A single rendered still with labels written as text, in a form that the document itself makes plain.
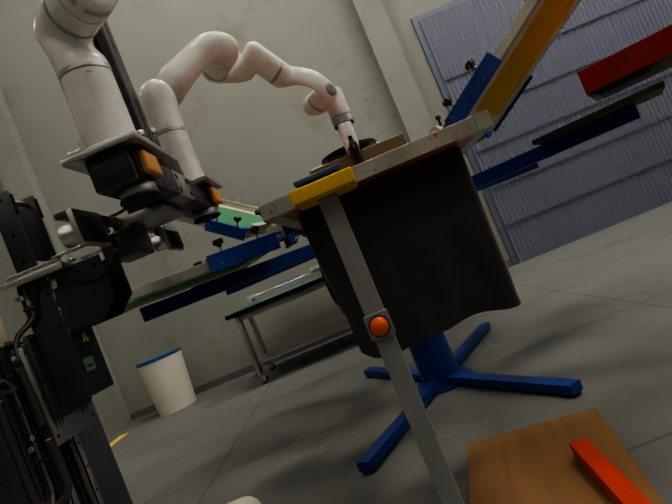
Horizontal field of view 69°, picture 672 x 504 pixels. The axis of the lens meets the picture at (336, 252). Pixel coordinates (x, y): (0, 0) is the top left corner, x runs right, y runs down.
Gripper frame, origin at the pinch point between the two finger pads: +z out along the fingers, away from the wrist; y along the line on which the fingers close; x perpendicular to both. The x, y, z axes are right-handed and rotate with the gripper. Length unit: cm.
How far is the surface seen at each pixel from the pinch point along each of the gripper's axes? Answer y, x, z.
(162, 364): -317, -252, 58
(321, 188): 83, -12, 16
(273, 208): 59, -25, 12
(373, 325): 82, -12, 44
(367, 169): 59, -1, 12
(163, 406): -317, -268, 98
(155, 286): -2, -87, 13
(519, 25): -10, 73, -27
